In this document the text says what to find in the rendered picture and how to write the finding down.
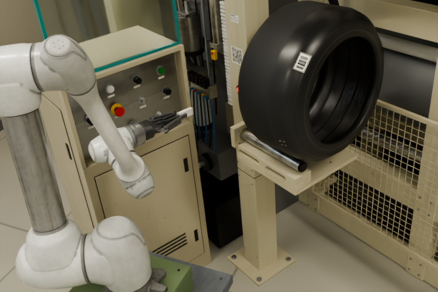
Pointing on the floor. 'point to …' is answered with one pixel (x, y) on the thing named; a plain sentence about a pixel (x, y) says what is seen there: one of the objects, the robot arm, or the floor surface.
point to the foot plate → (236, 258)
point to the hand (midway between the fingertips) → (185, 113)
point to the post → (231, 3)
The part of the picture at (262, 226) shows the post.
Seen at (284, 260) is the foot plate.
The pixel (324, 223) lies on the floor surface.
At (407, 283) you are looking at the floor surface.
